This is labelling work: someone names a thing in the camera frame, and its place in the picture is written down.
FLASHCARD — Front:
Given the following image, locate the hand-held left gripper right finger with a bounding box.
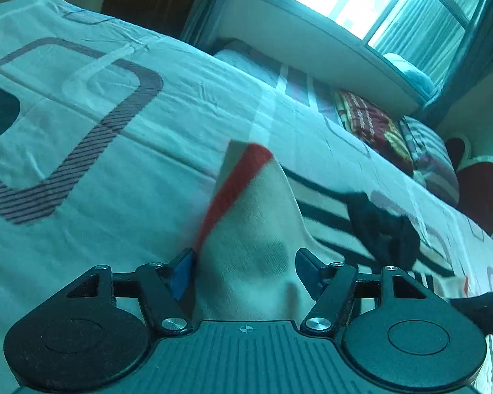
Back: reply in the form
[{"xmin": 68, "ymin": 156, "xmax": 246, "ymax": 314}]
[{"xmin": 295, "ymin": 248, "xmax": 436, "ymax": 336}]

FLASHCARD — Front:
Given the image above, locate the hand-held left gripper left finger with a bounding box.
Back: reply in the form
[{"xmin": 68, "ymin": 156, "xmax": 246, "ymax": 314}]
[{"xmin": 67, "ymin": 248, "xmax": 196, "ymax": 336}]

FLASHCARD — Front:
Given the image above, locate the red black striped white sweater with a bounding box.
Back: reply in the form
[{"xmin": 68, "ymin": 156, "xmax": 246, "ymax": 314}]
[{"xmin": 191, "ymin": 140, "xmax": 455, "ymax": 321}]

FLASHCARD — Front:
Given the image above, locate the black garment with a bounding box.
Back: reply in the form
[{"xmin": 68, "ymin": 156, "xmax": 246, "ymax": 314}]
[{"xmin": 344, "ymin": 191, "xmax": 420, "ymax": 268}]

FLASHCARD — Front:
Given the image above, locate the patterned white bed sheet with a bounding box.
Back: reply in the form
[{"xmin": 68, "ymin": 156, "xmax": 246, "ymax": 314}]
[{"xmin": 0, "ymin": 0, "xmax": 493, "ymax": 394}]

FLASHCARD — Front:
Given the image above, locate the red patterned pillow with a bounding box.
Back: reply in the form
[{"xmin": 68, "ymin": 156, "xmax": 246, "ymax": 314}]
[{"xmin": 333, "ymin": 88, "xmax": 416, "ymax": 178}]

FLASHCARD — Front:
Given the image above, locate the striped pillow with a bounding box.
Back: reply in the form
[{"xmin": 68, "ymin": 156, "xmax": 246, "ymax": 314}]
[{"xmin": 398, "ymin": 115, "xmax": 461, "ymax": 207}]

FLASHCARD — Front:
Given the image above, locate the dark cloth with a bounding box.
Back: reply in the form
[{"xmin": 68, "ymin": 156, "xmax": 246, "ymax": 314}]
[{"xmin": 450, "ymin": 291, "xmax": 493, "ymax": 334}]

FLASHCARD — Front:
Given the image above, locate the red heart headboard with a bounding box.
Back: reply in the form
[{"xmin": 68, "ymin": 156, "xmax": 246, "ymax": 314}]
[{"xmin": 444, "ymin": 133, "xmax": 493, "ymax": 239}]

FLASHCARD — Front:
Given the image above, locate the purple striped mattress cover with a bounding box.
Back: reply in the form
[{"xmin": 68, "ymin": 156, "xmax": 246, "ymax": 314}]
[{"xmin": 213, "ymin": 48, "xmax": 342, "ymax": 116}]

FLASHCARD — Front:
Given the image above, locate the light folded cloth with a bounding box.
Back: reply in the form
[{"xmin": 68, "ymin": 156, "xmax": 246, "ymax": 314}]
[{"xmin": 381, "ymin": 51, "xmax": 437, "ymax": 96}]

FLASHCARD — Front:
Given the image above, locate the teal curtain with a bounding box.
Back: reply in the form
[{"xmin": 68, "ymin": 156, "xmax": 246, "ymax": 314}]
[
  {"xmin": 180, "ymin": 0, "xmax": 228, "ymax": 52},
  {"xmin": 425, "ymin": 0, "xmax": 493, "ymax": 126}
]

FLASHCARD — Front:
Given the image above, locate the dark wooden door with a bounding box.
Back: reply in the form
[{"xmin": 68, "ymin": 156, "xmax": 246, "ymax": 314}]
[{"xmin": 102, "ymin": 0, "xmax": 211, "ymax": 42}]

